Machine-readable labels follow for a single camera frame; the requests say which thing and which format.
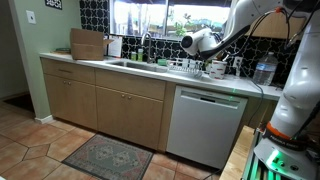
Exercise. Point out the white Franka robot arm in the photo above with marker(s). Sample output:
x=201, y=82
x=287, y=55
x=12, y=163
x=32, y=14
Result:
x=300, y=83

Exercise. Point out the green sponge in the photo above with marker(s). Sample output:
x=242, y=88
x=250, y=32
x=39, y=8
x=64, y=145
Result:
x=162, y=62

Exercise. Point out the steel kitchen sink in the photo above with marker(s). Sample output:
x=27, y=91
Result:
x=133, y=65

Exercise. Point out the green soap bottle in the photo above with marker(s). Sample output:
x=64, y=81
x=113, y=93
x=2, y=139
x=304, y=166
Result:
x=140, y=56

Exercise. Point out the wooden base cabinets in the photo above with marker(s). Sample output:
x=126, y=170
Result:
x=126, y=116

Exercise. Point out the small green bottle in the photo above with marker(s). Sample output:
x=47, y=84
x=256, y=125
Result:
x=133, y=56

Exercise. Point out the chrome kitchen faucet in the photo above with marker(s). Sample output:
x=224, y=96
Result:
x=149, y=46

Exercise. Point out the white dishwasher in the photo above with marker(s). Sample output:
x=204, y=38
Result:
x=203, y=130

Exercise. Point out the white red utensil crock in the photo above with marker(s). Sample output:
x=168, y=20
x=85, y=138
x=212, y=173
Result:
x=217, y=70

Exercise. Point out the white framed paper sign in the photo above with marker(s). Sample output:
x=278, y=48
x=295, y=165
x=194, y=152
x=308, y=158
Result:
x=115, y=46

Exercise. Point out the kitchen window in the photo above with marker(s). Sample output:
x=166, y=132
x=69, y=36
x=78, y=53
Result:
x=150, y=18

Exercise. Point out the green patterned rug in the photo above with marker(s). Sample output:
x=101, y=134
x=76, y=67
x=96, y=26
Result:
x=108, y=158

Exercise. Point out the brown cardboard box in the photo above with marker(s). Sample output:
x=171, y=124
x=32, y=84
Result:
x=86, y=46

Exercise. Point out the wooden table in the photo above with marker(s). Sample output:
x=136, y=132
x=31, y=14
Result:
x=238, y=156

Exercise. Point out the green dish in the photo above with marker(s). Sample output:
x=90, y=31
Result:
x=62, y=50

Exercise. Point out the clear plastic water bottle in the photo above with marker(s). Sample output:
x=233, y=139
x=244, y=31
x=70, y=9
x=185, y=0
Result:
x=265, y=71

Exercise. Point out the metal robot stand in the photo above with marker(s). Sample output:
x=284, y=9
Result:
x=251, y=166

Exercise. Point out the white wall outlet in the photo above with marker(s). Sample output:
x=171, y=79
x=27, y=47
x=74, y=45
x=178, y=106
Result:
x=238, y=61

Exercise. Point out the wooden wall cabinet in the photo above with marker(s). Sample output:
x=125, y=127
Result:
x=276, y=28

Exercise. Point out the black white patterned wall art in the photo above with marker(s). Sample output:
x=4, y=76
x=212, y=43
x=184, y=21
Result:
x=53, y=3

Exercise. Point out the white light switch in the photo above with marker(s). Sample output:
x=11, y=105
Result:
x=31, y=16

